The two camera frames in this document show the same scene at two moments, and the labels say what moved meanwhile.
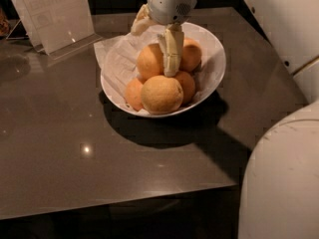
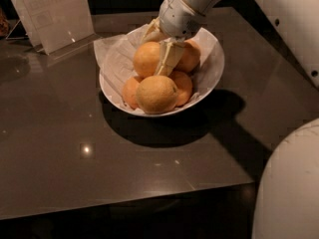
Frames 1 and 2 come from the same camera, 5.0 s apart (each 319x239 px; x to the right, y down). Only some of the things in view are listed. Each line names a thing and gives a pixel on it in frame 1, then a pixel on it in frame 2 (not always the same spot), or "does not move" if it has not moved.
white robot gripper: x=168 y=4 → x=177 y=19
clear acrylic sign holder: x=55 y=17 does not move
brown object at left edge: x=4 y=25 does not move
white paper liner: x=118 y=57 does not move
